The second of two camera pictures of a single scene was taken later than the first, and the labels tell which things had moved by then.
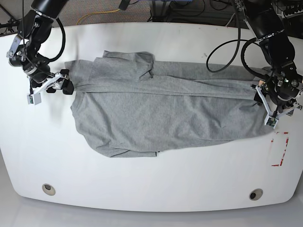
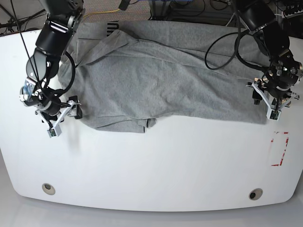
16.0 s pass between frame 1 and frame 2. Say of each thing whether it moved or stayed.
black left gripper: moved
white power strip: stayed
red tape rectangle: stayed
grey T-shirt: moved
